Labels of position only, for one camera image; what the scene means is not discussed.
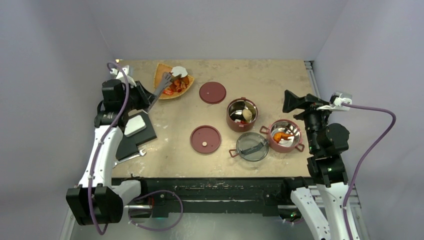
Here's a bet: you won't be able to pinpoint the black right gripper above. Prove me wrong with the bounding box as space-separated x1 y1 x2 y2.
283 89 337 152

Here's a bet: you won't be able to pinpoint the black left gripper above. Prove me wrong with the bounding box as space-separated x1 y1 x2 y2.
120 80 156 113

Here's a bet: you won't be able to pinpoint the steel food tongs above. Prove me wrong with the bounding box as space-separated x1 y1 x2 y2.
144 72 176 113

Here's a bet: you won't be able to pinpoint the orange fried chicken wing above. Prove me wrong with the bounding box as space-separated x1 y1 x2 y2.
272 131 294 143

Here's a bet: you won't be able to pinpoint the white round rice cracker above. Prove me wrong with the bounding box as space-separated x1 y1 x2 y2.
170 66 188 78

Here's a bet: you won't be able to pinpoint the glass lid with red clasp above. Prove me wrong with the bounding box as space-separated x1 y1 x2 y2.
228 132 270 162

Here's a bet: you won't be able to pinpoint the white steamed bun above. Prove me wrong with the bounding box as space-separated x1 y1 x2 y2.
242 108 253 122

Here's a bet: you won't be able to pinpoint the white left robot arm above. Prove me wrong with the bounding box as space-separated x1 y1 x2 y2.
65 79 155 226

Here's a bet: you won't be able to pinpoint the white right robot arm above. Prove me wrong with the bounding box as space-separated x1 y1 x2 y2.
282 90 360 240

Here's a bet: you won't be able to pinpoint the white small device box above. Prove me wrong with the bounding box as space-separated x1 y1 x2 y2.
123 115 147 137

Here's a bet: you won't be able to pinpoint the dark red steel lunch pot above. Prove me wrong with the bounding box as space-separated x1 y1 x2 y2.
226 97 259 132

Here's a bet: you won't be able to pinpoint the red white shrimp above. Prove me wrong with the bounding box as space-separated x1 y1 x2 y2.
163 88 174 96

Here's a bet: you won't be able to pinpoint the braised pork belly piece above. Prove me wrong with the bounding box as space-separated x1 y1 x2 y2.
173 80 188 93

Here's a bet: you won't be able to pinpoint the steel wrench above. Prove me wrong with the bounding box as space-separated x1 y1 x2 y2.
113 149 146 168

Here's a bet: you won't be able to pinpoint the dark red round lid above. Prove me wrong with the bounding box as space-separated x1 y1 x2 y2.
199 81 227 104

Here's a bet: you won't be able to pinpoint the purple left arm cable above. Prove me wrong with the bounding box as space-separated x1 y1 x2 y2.
87 62 184 236

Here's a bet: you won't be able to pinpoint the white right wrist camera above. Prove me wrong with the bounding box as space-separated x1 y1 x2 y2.
317 91 352 112

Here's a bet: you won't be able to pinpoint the black network switch box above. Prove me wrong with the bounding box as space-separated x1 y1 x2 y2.
115 111 157 161

